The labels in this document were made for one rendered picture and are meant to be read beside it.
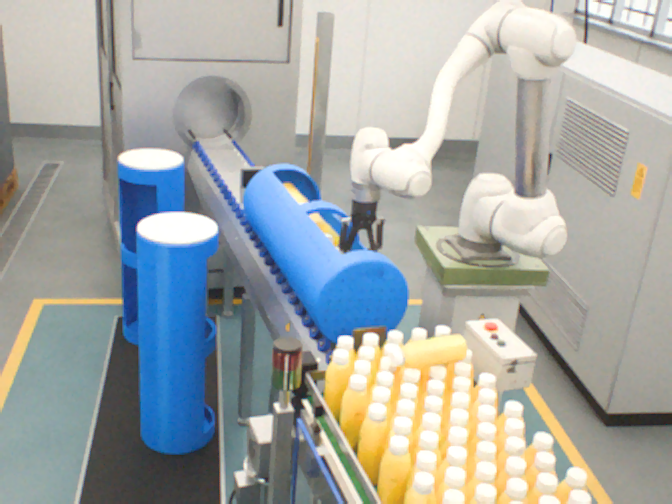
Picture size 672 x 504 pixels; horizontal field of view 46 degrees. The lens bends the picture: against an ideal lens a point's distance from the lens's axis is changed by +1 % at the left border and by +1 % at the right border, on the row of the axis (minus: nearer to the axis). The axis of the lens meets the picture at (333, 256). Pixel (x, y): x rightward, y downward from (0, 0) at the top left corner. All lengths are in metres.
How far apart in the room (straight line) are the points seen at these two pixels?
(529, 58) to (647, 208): 1.39
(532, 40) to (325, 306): 0.92
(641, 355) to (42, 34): 5.49
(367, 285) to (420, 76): 5.48
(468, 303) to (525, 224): 0.37
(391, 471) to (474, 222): 1.17
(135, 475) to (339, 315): 1.20
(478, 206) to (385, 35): 4.90
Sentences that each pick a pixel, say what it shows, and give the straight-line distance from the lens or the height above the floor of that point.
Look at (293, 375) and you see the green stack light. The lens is 1.70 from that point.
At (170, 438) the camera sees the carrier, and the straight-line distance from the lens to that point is 3.13.
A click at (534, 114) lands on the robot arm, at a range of 2.40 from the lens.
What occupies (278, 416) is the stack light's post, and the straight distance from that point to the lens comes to 1.76.
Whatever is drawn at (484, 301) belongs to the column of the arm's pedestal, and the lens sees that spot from 2.73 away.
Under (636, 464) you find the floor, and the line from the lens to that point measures 3.80.
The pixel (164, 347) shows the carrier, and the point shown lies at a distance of 2.92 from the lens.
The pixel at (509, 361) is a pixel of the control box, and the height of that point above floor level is 1.09.
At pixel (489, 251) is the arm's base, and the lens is 2.72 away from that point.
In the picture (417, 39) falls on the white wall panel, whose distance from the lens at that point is 7.51.
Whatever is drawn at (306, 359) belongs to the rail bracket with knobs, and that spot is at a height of 1.00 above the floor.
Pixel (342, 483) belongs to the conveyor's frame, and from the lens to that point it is 1.90.
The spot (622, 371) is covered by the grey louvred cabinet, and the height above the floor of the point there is 0.31.
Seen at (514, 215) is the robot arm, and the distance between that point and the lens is 2.52.
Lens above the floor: 2.11
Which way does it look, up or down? 24 degrees down
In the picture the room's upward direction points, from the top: 5 degrees clockwise
